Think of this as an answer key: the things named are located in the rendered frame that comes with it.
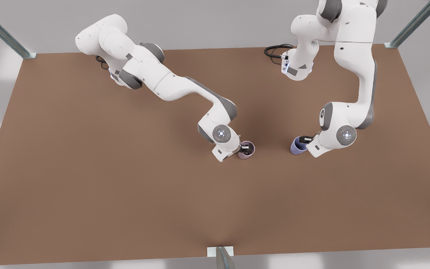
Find silver frame post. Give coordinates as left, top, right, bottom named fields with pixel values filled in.
left=384, top=0, right=430, bottom=49
left=0, top=3, right=37, bottom=59
left=207, top=246, right=237, bottom=269

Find pink cup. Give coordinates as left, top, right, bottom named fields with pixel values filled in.
left=237, top=141, right=255, bottom=160

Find purple cup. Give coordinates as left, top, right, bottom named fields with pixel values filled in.
left=290, top=136, right=309, bottom=155

